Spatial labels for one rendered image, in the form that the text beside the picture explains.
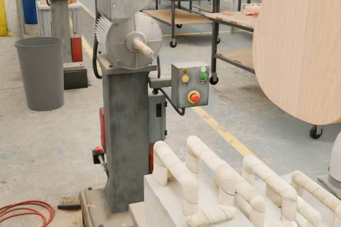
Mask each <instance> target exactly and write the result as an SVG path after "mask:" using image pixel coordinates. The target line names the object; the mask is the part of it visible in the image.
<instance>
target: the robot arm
mask: <svg viewBox="0 0 341 227"><path fill-rule="evenodd" d="M328 171H329V175H319V176H318V177H317V180H318V181H319V182H321V183H322V184H324V185H325V186H326V187H327V188H328V189H329V190H330V191H331V192H332V193H333V194H334V195H335V196H336V198H338V199H339V200H340V201H341V131H340V132H339V134H338V136H337V138H336V140H335V142H334V145H333V148H332V153H331V159H330V166H329V167H328Z"/></svg>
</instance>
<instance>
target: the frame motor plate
mask: <svg viewBox="0 0 341 227"><path fill-rule="evenodd" d="M106 54H107V52H106V51H98V52H97V59H96V60H97V61H98V63H99V64H100V66H101V67H102V69H103V70H104V71H105V73H106V74H107V75H113V74H124V73H135V72H147V71H157V65H156V64H155V63H154V62H152V63H151V64H149V66H146V67H144V68H141V69H126V68H121V69H116V68H115V67H114V66H113V64H112V63H111V62H110V61H109V59H108V58H107V57H106Z"/></svg>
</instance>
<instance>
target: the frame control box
mask: <svg viewBox="0 0 341 227"><path fill-rule="evenodd" d="M203 66H205V67H206V71H205V72H201V71H200V69H201V67H203ZM183 68H187V69H188V73H187V74H183V73H182V70H183ZM209 72H210V66H209V65H207V64H206V63H204V62H202V61H194V62H182V63H172V64H171V99H170V97H169V96H168V95H167V93H166V92H165V91H164V90H163V89H162V88H156V90H155V92H154V93H153V94H154V95H158V93H159V91H158V90H160V91H161V92H162V93H163V95H164V96H165V97H166V98H167V100H168V101H169V102H170V104H171V105H172V106H173V108H174V109H175V110H176V112H177V113H178V114H179V115H181V116H184V114H185V108H188V107H196V106H204V105H208V98H209ZM203 73H204V74H206V76H207V77H206V79H205V80H202V79H201V78H200V76H201V75H202V74H203ZM185 75H186V76H188V81H186V82H184V81H183V80H182V77H183V76H185ZM193 94H197V95H198V96H199V100H198V101H197V102H193V101H192V100H191V96H192V95H193ZM179 108H181V109H182V112H181V111H180V110H179Z"/></svg>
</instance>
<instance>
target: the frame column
mask: <svg viewBox="0 0 341 227"><path fill-rule="evenodd" d="M99 65H100V64H99ZM100 68H101V74H102V84H103V102H104V121H105V139H106V157H107V169H108V171H109V178H107V183H106V186H105V188H104V195H105V198H106V201H107V204H108V207H109V210H110V212H111V213H113V214H115V213H120V212H125V211H129V210H128V205H129V204H133V203H138V202H144V175H149V174H150V163H149V96H148V75H149V73H150V71H147V72H135V73H124V74H113V75H107V74H106V73H105V71H104V70H103V69H102V67H101V66H100Z"/></svg>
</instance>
